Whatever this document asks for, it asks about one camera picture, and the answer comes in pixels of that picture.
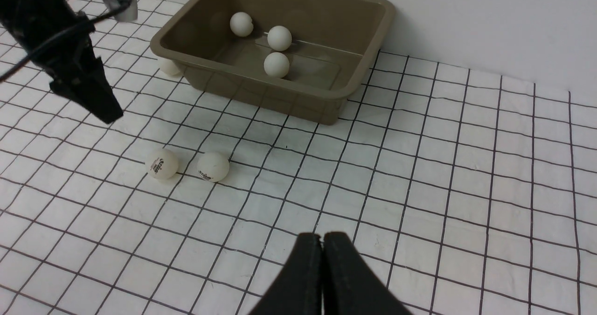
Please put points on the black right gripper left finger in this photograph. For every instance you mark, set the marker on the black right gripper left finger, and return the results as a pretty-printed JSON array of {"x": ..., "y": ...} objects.
[{"x": 297, "y": 288}]

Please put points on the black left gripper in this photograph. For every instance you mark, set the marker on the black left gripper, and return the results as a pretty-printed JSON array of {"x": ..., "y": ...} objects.
[{"x": 57, "y": 39}]

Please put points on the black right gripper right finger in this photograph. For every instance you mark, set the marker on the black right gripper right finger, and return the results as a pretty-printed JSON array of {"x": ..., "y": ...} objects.
[{"x": 350, "y": 287}]

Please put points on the white ball red logo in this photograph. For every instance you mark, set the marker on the white ball red logo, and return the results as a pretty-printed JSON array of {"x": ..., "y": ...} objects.
[{"x": 162, "y": 164}]

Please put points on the plain white ping-pong ball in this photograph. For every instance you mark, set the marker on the plain white ping-pong ball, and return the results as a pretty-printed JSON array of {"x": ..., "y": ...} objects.
[{"x": 241, "y": 24}]

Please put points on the white ball beside bin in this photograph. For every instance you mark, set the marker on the white ball beside bin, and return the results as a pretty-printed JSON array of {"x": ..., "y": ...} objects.
[{"x": 168, "y": 67}]

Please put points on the white black grid tablecloth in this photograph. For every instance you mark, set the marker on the white black grid tablecloth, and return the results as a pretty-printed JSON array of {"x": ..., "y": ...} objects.
[{"x": 467, "y": 193}]

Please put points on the olive green plastic bin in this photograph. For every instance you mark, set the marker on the olive green plastic bin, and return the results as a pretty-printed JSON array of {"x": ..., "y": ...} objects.
[{"x": 334, "y": 45}]

